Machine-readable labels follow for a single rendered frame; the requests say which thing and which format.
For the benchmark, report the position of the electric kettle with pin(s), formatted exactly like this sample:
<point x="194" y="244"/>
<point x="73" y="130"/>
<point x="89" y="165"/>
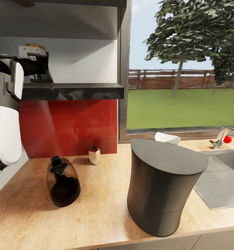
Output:
<point x="62" y="182"/>

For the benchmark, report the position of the drop in sink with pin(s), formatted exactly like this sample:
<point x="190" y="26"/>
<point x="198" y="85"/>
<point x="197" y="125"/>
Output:
<point x="216" y="184"/>

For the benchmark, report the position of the paper coffee filter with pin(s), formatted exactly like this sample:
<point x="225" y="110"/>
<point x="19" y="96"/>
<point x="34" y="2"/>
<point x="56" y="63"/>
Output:
<point x="168" y="138"/>

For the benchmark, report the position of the fridge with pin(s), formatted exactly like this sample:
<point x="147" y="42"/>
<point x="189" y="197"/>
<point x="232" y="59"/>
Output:
<point x="7" y="173"/>

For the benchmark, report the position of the bottle of coffee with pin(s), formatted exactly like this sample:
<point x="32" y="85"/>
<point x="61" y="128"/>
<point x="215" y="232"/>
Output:
<point x="38" y="78"/>

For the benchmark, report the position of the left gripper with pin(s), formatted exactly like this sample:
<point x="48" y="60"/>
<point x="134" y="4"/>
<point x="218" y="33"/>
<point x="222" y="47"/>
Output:
<point x="36" y="67"/>

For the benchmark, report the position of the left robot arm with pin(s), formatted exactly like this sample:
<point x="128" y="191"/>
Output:
<point x="12" y="72"/>

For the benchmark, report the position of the water glass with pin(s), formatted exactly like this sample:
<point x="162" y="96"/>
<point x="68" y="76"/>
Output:
<point x="94" y="154"/>

